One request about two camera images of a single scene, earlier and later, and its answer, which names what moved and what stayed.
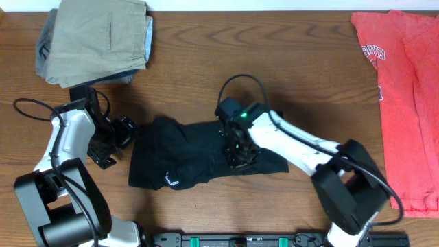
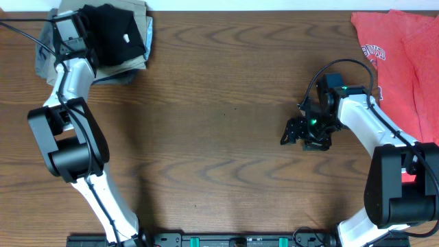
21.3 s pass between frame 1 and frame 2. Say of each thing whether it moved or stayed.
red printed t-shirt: stayed
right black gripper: moved
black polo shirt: moved
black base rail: stayed
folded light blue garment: stayed
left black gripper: moved
